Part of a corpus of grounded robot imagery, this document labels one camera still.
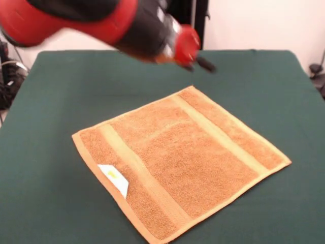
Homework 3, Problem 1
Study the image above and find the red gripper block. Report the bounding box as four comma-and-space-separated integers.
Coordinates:
174, 24, 217, 74

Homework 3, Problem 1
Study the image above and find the orange terry towel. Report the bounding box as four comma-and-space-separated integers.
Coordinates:
71, 85, 292, 244

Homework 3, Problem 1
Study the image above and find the black power adapter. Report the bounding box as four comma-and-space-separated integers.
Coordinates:
309, 63, 325, 100

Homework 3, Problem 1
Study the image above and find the dark green table cloth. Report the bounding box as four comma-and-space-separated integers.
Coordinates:
0, 49, 325, 244

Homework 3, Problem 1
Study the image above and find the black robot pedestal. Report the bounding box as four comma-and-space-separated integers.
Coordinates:
165, 0, 211, 51

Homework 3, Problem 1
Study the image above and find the black cable heap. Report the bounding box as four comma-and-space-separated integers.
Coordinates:
0, 38, 29, 110

